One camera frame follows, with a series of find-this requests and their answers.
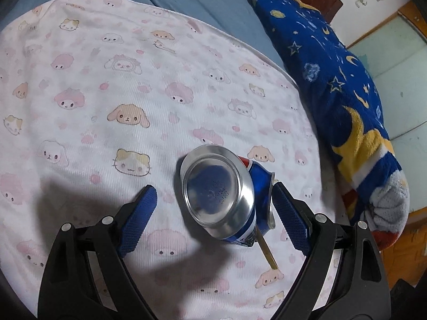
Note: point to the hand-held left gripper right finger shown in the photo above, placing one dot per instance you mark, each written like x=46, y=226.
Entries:
x=290, y=220

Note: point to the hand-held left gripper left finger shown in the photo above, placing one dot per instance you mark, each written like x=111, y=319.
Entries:
x=138, y=220

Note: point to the thin wooden stick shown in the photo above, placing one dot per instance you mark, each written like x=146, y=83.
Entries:
x=268, y=255

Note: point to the crushed blue drink can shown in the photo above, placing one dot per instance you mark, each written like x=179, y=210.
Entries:
x=213, y=190

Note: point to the white printed blanket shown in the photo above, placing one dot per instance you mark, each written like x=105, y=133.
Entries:
x=133, y=106

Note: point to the blue star print blanket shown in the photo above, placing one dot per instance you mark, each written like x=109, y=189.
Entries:
x=333, y=73

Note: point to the frosted glass door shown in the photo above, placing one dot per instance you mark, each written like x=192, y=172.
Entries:
x=400, y=83

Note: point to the white wall hook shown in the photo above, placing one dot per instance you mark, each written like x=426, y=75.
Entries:
x=361, y=0

